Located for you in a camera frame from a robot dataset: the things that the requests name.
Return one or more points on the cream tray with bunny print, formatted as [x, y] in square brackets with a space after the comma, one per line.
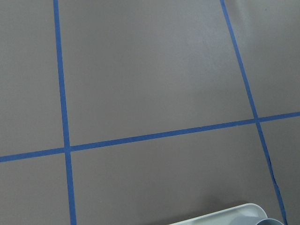
[225, 217]

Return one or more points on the grey plastic cup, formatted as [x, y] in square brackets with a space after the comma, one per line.
[268, 221]

